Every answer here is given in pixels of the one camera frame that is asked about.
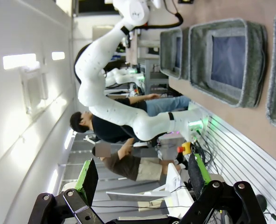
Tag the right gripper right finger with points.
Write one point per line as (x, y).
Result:
(198, 177)

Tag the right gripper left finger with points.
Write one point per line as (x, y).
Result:
(86, 184)

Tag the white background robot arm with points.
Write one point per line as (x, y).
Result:
(119, 75)

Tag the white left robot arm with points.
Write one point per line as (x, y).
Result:
(93, 77)

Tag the red emergency stop button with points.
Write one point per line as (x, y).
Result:
(184, 148)

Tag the person in brown shirt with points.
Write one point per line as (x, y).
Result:
(126, 165)

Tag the seated person in black shirt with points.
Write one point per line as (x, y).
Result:
(105, 130)

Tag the ceiling air conditioner unit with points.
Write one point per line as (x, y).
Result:
(33, 91)

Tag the small ceiling light panel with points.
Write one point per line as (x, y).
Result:
(58, 56)

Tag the large ceiling light panel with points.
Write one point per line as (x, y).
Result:
(18, 61)

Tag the aluminium slotted base plate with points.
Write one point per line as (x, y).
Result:
(240, 151)

